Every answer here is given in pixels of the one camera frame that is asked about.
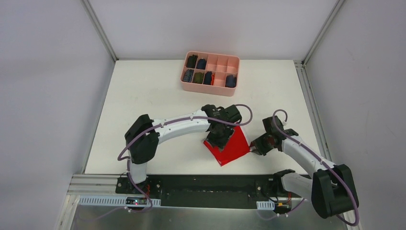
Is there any red underwear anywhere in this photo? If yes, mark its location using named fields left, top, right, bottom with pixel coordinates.
left=203, top=126, right=250, bottom=167

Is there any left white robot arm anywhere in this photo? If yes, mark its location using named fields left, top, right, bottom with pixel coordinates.
left=117, top=104, right=243, bottom=194

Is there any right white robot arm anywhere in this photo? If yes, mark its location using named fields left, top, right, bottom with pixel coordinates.
left=250, top=115, right=359, bottom=219

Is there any dark blue rolled underwear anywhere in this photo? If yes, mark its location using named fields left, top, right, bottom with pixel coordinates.
left=225, top=75, right=237, bottom=88

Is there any blue orange rolled underwear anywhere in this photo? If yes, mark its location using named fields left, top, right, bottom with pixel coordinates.
left=203, top=71, right=215, bottom=86

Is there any olive green rolled underwear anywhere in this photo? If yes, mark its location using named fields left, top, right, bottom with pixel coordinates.
left=192, top=72, right=204, bottom=84

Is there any blue striped rolled underwear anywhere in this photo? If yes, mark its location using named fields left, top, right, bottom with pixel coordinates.
left=181, top=69, right=194, bottom=83

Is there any navy rolled underwear top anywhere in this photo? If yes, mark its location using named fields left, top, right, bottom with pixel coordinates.
left=196, top=58, right=207, bottom=70

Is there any black rolled underwear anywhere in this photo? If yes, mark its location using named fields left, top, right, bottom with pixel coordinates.
left=186, top=55, right=198, bottom=69

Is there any pink compartment organizer box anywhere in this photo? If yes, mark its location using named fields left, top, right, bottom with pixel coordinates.
left=180, top=51, right=240, bottom=97

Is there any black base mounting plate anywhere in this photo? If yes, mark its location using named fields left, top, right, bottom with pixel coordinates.
left=115, top=173, right=304, bottom=209

